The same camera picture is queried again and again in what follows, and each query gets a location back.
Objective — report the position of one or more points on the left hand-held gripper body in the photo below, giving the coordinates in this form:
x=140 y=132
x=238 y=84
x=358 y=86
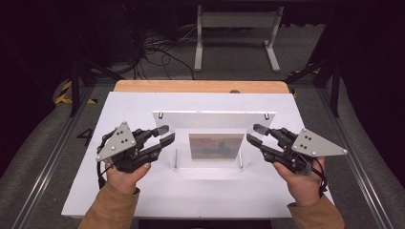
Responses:
x=122 y=141

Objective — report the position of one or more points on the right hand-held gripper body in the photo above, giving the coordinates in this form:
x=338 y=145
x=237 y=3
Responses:
x=307 y=144

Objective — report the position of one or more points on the silver metal frame leg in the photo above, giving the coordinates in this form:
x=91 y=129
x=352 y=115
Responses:
x=240 y=160
x=175 y=159

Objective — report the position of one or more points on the photo card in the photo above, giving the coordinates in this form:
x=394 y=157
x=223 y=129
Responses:
x=216 y=146

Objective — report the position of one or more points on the clear acrylic photo frame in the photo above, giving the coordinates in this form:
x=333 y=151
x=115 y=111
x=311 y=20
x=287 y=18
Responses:
x=213 y=120

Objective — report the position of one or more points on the person's left hand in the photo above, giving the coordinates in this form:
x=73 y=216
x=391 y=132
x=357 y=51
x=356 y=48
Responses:
x=124 y=181

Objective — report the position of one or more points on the person's right hand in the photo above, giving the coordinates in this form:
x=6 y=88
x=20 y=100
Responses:
x=304 y=187

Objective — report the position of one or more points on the white board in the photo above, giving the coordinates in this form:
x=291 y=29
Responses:
x=127 y=105

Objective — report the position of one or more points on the wooden table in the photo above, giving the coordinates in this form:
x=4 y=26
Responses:
x=191 y=86

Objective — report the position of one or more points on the yellow black floor tape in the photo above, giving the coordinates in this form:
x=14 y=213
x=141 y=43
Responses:
x=63 y=95
x=302 y=71

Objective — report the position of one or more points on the black metal stand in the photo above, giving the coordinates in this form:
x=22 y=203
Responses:
x=75 y=82
x=334 y=79

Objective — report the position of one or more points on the silver frame corner screw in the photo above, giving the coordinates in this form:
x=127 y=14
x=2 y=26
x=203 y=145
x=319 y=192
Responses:
x=266 y=116
x=160 y=115

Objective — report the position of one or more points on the aluminium floor rail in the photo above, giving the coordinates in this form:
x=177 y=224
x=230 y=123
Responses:
x=47 y=165
x=363 y=181

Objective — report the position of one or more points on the white metal desk frame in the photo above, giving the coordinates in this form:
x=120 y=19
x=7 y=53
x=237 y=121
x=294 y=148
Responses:
x=235 y=20

